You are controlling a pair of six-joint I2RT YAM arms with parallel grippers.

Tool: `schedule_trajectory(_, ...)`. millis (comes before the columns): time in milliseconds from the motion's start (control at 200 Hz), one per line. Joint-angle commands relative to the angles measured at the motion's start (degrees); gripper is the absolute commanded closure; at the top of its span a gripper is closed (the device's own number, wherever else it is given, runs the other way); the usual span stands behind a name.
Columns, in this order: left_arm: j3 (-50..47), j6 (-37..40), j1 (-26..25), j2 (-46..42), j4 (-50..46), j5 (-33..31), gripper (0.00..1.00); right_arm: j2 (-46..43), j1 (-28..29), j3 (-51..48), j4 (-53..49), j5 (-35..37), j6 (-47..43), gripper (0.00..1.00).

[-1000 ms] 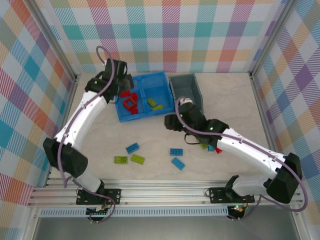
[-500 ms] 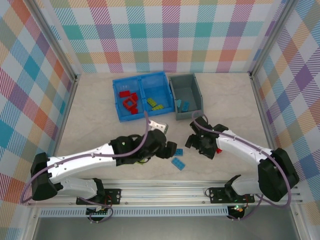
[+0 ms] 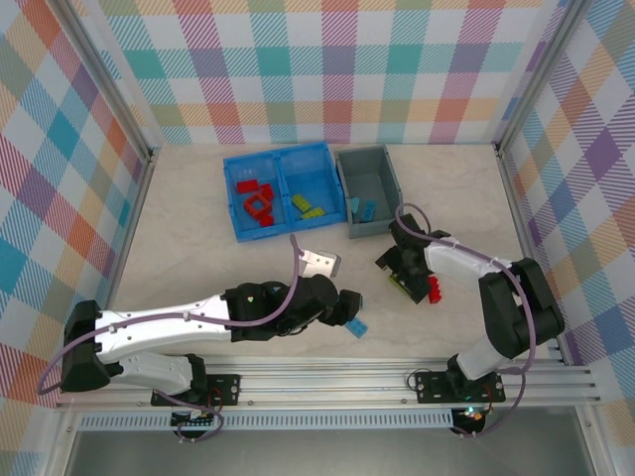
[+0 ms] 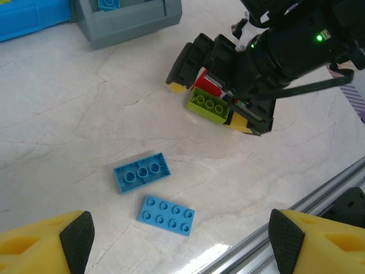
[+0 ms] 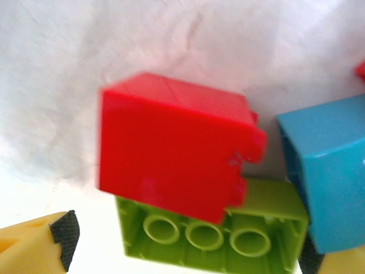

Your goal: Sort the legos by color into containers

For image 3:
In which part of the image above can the blue studded lego plate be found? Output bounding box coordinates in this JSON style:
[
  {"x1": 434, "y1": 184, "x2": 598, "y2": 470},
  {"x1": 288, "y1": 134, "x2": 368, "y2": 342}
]
[{"x1": 344, "y1": 316, "x2": 371, "y2": 341}]

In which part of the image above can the red lego window frame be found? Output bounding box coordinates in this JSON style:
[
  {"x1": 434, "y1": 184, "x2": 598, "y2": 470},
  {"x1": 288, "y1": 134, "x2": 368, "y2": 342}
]
[{"x1": 241, "y1": 192, "x2": 275, "y2": 220}]

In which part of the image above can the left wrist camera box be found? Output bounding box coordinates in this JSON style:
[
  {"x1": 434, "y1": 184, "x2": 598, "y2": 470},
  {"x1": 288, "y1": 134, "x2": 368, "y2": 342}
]
[{"x1": 300, "y1": 247, "x2": 343, "y2": 280}]

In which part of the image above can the blue two-compartment plastic bin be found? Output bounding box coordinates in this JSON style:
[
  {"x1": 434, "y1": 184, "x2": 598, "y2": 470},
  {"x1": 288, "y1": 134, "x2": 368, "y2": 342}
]
[{"x1": 221, "y1": 141, "x2": 347, "y2": 246}]

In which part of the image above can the right aluminium side beam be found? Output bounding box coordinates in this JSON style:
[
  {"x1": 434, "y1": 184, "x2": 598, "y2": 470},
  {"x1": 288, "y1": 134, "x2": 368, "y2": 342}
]
[{"x1": 494, "y1": 143, "x2": 572, "y2": 368}]

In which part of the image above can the left aluminium frame post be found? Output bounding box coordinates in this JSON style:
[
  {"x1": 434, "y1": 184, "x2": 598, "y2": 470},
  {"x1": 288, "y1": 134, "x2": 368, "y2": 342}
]
[{"x1": 47, "y1": 0, "x2": 159, "y2": 165}]

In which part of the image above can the left aluminium side beam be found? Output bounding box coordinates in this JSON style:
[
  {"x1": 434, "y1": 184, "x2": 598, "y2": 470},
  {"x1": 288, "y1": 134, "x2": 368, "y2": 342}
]
[{"x1": 86, "y1": 148, "x2": 159, "y2": 373}]

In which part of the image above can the right aluminium frame post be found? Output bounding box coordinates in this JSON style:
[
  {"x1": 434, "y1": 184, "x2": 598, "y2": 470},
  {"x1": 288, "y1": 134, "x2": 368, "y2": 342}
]
[{"x1": 494, "y1": 0, "x2": 595, "y2": 150}]

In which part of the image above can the gray plastic bin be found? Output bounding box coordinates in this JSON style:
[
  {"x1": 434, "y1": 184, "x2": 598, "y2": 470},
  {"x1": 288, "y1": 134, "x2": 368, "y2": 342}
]
[{"x1": 333, "y1": 144, "x2": 405, "y2": 241}]

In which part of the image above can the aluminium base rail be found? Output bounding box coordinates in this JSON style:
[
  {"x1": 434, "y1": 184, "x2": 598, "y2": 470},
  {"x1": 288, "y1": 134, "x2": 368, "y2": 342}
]
[{"x1": 54, "y1": 346, "x2": 602, "y2": 414}]

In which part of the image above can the black mounting plate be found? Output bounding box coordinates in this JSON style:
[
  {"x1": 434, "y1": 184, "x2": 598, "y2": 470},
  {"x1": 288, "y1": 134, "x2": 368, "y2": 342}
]
[
  {"x1": 414, "y1": 370, "x2": 507, "y2": 405},
  {"x1": 150, "y1": 372, "x2": 243, "y2": 409}
]

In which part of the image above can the aluminium side beam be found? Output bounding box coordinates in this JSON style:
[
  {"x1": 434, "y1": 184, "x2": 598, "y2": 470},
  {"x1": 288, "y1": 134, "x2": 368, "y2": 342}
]
[
  {"x1": 86, "y1": 148, "x2": 159, "y2": 373},
  {"x1": 494, "y1": 143, "x2": 572, "y2": 368}
]

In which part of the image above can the aluminium frame post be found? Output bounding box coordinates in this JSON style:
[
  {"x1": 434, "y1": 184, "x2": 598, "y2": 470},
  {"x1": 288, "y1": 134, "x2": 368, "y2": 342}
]
[
  {"x1": 494, "y1": 0, "x2": 595, "y2": 150},
  {"x1": 47, "y1": 0, "x2": 159, "y2": 165}
]

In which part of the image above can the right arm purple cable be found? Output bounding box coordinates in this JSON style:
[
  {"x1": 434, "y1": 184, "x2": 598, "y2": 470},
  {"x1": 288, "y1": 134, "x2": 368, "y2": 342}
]
[{"x1": 394, "y1": 201, "x2": 541, "y2": 440}]

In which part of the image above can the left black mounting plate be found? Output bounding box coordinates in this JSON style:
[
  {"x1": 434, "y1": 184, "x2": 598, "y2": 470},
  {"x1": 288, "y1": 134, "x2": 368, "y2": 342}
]
[{"x1": 150, "y1": 372, "x2": 243, "y2": 409}]

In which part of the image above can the slotted cable duct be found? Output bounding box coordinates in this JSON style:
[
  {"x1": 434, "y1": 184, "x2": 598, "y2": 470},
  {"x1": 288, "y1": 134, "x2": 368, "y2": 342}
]
[{"x1": 77, "y1": 414, "x2": 456, "y2": 431}]

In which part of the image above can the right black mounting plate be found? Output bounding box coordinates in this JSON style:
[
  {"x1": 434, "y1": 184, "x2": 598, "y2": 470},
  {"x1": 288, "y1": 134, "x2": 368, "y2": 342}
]
[{"x1": 414, "y1": 370, "x2": 507, "y2": 405}]

